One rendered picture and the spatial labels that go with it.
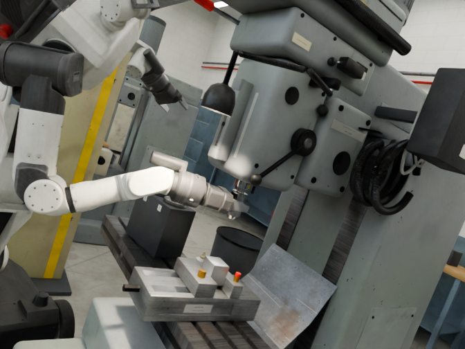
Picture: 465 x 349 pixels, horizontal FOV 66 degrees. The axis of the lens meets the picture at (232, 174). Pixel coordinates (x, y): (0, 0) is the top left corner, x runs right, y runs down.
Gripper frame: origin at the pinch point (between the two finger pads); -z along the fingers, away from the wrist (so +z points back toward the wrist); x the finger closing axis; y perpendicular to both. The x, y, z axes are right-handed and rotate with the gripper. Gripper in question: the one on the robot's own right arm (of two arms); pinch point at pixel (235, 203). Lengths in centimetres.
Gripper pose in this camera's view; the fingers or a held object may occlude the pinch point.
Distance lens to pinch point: 100.6
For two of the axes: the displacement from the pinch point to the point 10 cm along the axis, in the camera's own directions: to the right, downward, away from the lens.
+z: -9.0, -3.0, -3.2
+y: -3.5, 9.3, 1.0
